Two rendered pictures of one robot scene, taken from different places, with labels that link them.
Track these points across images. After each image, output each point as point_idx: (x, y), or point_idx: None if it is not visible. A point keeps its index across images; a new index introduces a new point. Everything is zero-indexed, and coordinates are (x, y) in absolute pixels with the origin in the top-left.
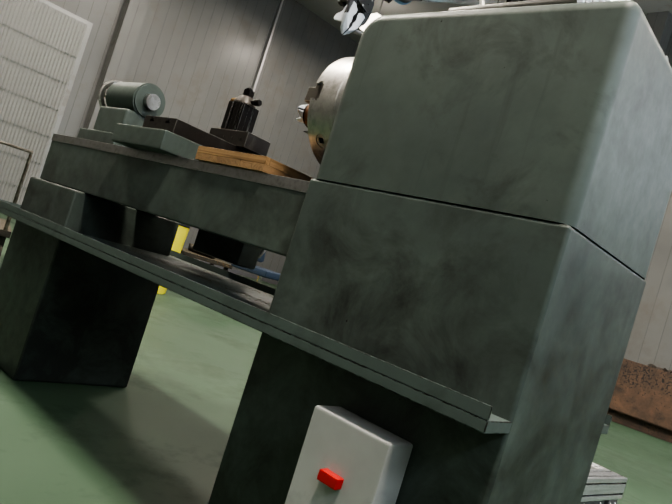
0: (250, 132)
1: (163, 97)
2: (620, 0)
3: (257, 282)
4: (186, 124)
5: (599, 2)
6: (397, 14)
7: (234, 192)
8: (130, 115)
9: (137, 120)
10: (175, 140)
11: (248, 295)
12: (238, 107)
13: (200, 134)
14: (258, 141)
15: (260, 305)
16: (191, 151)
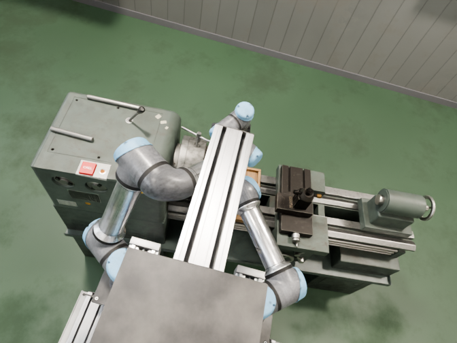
0: (293, 205)
1: (386, 204)
2: (73, 92)
3: (262, 264)
4: (281, 169)
5: (80, 93)
6: (164, 109)
7: None
8: (373, 198)
9: (374, 203)
10: (277, 171)
11: None
12: (299, 189)
13: (281, 178)
14: (276, 201)
15: None
16: (277, 180)
